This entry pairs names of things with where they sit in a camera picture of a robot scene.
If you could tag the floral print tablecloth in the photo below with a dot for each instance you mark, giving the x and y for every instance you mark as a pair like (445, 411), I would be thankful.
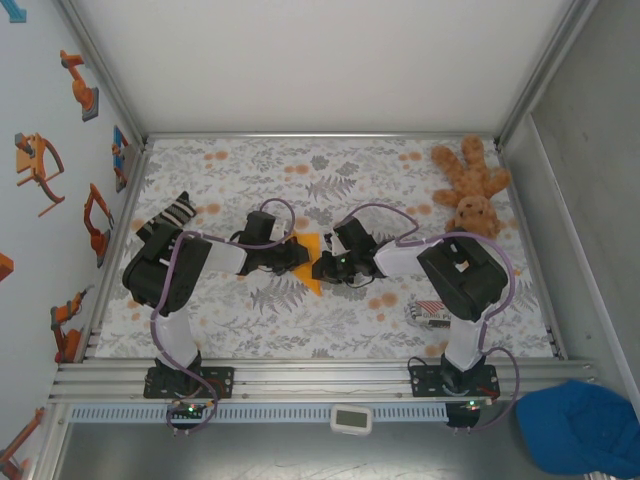
(300, 340)

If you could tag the black white striped sock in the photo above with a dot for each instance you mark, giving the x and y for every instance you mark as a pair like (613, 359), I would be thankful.
(180, 210)

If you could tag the orange gripper wall sticker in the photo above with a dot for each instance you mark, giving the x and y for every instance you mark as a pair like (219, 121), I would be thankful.
(30, 160)
(22, 440)

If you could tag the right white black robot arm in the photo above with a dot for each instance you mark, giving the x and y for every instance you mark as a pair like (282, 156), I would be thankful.
(400, 257)

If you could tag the aluminium frame post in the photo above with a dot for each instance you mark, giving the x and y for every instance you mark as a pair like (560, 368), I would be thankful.
(100, 65)
(545, 65)

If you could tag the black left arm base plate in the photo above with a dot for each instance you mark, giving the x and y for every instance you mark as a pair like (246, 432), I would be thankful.
(225, 375)

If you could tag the small circuit board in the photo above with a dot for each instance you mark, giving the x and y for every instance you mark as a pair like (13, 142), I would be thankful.
(477, 404)
(190, 409)

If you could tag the brown teddy bear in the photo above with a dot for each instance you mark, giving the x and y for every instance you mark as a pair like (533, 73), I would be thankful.
(470, 175)

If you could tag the white digital timer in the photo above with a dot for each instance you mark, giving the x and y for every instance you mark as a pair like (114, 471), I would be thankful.
(351, 419)

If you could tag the orange paper sheet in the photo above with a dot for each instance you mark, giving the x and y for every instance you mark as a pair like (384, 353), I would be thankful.
(307, 275)

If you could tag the small printed cardboard box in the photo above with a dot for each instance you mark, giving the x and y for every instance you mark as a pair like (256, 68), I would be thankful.
(427, 315)

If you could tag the blue cap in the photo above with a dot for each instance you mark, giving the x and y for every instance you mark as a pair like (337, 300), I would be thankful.
(575, 425)

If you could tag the thin aluminium frame rail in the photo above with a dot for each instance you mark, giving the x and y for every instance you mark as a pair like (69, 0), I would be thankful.
(320, 135)

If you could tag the orange block wall sticker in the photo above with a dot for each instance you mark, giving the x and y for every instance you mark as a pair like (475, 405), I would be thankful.
(5, 267)

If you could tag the wide aluminium table rail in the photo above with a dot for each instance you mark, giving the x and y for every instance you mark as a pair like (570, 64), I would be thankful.
(325, 380)

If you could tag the blue tool wall sticker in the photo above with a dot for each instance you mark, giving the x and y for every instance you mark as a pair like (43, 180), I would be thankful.
(15, 12)

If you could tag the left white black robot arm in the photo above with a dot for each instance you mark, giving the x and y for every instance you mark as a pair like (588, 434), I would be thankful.
(225, 255)

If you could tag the aluminium side rail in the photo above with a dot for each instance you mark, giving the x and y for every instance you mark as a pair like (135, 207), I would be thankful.
(525, 220)
(127, 205)

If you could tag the blue orange machine wall sticker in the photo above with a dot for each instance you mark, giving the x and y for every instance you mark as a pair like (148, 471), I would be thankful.
(119, 150)

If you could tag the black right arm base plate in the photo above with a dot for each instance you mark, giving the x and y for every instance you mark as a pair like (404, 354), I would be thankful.
(422, 380)

